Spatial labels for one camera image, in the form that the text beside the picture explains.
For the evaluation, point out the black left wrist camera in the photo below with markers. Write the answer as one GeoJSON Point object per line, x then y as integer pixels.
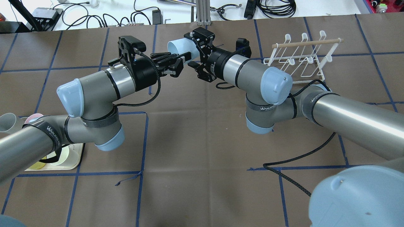
{"type": "Point", "coordinates": [130, 42]}

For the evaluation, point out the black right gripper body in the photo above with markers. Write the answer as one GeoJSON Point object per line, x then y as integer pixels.
{"type": "Point", "coordinates": [218, 61]}

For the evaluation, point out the aluminium frame post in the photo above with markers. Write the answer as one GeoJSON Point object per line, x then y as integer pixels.
{"type": "Point", "coordinates": [203, 12]}

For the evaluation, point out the yellow ikea cup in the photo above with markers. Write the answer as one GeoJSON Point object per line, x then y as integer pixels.
{"type": "Point", "coordinates": [38, 165]}

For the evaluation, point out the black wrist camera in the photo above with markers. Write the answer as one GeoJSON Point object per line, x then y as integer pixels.
{"type": "Point", "coordinates": [242, 47]}
{"type": "Point", "coordinates": [130, 42]}

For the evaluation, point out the white wire cup rack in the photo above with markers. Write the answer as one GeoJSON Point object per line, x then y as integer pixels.
{"type": "Point", "coordinates": [304, 60]}

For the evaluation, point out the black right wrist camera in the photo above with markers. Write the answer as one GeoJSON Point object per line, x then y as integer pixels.
{"type": "Point", "coordinates": [242, 47]}

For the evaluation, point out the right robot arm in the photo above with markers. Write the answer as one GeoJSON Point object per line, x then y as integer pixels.
{"type": "Point", "coordinates": [361, 196]}

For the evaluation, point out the beige cup tray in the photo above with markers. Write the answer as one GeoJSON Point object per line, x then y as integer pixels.
{"type": "Point", "coordinates": [69, 159]}

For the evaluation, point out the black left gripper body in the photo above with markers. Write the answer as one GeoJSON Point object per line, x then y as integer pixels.
{"type": "Point", "coordinates": [145, 75]}

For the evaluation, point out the pink ikea cup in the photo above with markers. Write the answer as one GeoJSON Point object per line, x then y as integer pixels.
{"type": "Point", "coordinates": [33, 118]}

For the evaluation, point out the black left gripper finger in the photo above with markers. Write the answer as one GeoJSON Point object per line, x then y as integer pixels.
{"type": "Point", "coordinates": [159, 57]}
{"type": "Point", "coordinates": [173, 65]}

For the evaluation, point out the grey ikea cup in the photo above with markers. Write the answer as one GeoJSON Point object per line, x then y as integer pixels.
{"type": "Point", "coordinates": [9, 123]}

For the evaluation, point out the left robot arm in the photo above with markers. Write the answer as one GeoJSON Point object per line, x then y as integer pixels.
{"type": "Point", "coordinates": [91, 113]}

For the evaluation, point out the light blue ikea cup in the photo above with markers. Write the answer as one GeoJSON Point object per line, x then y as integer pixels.
{"type": "Point", "coordinates": [181, 46]}

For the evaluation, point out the black power adapter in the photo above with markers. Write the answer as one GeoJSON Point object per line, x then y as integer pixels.
{"type": "Point", "coordinates": [157, 17]}

